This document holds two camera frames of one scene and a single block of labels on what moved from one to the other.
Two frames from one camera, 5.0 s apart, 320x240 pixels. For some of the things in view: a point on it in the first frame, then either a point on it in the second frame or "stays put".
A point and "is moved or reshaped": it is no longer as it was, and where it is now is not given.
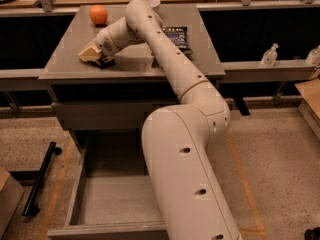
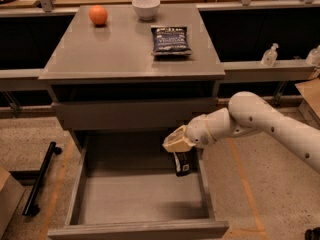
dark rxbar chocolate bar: x=103 y=62 is moved or reshaped
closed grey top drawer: x=116 y=115 stays put
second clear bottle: x=313 y=58 stays put
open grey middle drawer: x=112 y=198 stays put
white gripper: x=104 y=44 -> x=198 y=132
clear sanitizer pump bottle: x=270 y=56 stays put
